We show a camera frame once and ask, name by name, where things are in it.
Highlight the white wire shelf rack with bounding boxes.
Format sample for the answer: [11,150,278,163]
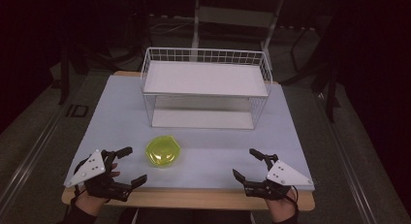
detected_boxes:
[140,47,274,132]

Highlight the white floor cable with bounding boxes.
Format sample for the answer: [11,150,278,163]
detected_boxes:
[147,16,196,37]

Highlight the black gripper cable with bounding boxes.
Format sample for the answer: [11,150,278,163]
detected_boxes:
[71,184,87,207]
[288,184,300,216]

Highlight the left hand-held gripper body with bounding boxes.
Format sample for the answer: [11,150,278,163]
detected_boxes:
[63,148,136,203]

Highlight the metal floor rail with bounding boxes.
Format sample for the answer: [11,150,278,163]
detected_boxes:
[0,99,73,215]
[313,92,380,224]

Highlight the black floor bracket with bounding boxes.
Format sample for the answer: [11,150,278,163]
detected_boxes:
[65,104,90,118]

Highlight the yellow-green translucent plate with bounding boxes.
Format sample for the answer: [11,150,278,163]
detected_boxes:
[144,135,183,169]

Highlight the grey metal stand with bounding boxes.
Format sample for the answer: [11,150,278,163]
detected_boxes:
[190,0,286,63]

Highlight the dark metal stand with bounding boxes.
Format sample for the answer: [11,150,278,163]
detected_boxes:
[324,67,339,124]

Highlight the person's right hand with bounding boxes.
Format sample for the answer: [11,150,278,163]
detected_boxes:
[263,187,300,224]

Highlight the person's left hand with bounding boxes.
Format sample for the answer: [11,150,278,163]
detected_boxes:
[74,162,121,216]

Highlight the pale blue table mat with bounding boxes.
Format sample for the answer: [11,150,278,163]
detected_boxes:
[63,75,317,191]

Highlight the wooden table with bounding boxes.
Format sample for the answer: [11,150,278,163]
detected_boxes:
[60,70,317,212]

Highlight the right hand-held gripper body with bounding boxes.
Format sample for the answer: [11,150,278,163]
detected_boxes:
[242,153,315,202]

